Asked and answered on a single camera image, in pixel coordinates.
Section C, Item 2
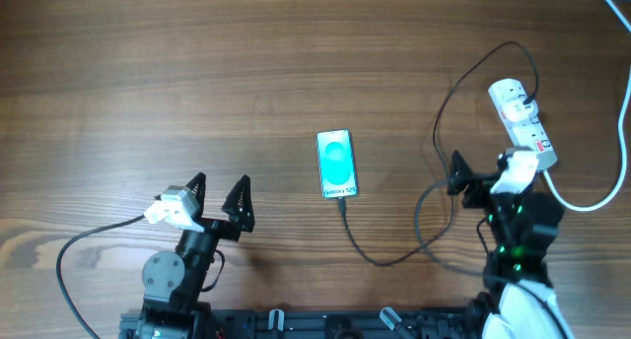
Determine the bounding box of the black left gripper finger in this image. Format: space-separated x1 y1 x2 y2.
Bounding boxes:
221 174 255 233
186 172 206 219

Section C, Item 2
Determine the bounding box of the white power strip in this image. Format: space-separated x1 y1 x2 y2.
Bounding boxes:
488 79 558 171

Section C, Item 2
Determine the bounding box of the blue Galaxy S25 smartphone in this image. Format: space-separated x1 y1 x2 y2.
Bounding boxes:
316 129 358 199

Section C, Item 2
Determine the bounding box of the black USB charging cable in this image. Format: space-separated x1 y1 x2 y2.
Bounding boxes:
337 40 539 268

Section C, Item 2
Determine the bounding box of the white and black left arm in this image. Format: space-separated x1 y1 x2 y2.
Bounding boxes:
118 172 255 339

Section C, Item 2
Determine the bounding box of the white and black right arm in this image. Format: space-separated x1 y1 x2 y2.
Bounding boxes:
448 147 573 339

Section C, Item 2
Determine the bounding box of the white USB wall charger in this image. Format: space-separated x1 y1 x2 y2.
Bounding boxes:
499 100 538 125

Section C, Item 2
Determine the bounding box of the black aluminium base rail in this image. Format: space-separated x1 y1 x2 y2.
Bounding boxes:
118 306 559 339

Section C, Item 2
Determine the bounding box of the white power strip cord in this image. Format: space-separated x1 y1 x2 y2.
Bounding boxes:
540 62 631 213

